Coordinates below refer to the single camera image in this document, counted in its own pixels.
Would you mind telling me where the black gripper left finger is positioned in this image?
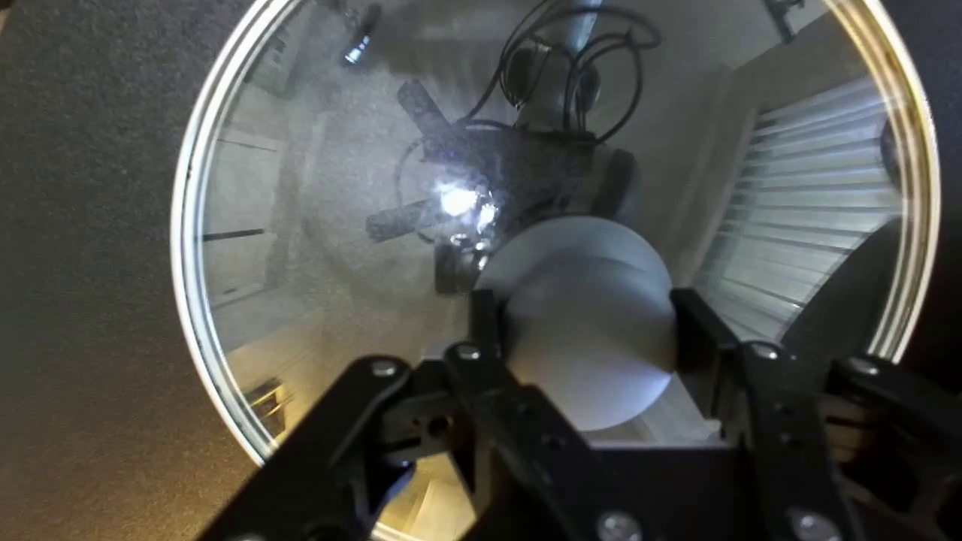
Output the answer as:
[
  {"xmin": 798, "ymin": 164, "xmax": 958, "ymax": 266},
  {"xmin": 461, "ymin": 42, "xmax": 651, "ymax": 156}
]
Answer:
[{"xmin": 200, "ymin": 290, "xmax": 593, "ymax": 541}]

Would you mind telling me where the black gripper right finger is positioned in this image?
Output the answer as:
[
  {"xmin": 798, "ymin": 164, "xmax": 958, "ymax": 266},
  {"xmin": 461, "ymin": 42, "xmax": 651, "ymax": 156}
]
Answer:
[{"xmin": 671, "ymin": 290, "xmax": 962, "ymax": 541}]

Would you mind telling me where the glass pot lid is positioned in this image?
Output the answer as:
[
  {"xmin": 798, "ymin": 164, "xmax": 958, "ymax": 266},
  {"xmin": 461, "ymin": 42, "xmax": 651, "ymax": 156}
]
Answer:
[{"xmin": 172, "ymin": 0, "xmax": 942, "ymax": 541}]

